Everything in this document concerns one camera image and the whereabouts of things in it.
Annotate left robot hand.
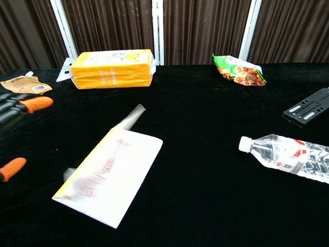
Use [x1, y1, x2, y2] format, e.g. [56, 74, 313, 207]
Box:
[0, 92, 54, 182]

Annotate orange spout pouch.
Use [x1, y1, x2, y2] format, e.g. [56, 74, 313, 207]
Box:
[0, 71, 53, 95]

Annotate brown curtain panel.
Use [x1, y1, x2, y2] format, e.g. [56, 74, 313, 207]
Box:
[248, 0, 329, 65]
[61, 0, 155, 59]
[163, 0, 251, 65]
[0, 0, 67, 74]

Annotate yellow tissue pack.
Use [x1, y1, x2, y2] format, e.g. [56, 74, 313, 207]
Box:
[56, 49, 157, 90]

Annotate black velvet tablecloth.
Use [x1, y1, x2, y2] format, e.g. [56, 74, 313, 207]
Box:
[0, 62, 329, 247]

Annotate green snack bag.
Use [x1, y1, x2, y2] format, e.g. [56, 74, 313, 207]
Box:
[212, 53, 267, 87]

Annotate clear plastic water bottle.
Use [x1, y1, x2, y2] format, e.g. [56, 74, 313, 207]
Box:
[238, 133, 329, 185]

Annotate black folding laptop stand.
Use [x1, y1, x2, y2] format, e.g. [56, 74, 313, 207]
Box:
[282, 86, 329, 128]

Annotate white screen frame post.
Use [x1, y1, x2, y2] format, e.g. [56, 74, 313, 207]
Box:
[151, 0, 165, 66]
[238, 0, 263, 62]
[50, 0, 79, 60]

